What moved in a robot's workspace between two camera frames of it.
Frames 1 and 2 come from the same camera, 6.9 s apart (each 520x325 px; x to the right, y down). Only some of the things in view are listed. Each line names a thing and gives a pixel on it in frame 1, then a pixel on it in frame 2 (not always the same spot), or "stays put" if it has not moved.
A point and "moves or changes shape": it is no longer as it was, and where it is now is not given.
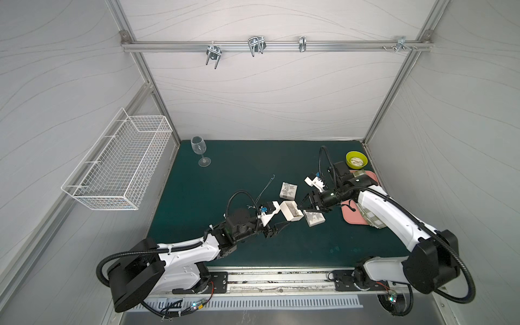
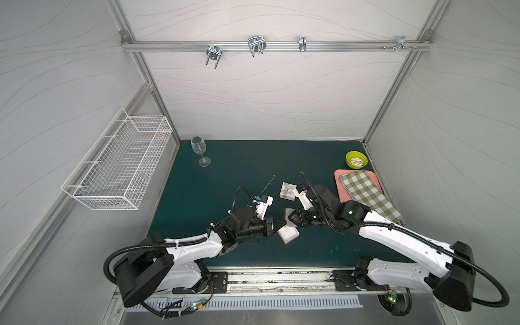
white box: [313, 218] moves or changes shape
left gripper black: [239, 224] stays put
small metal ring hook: [302, 43] stays put
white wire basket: [116, 170] stays put
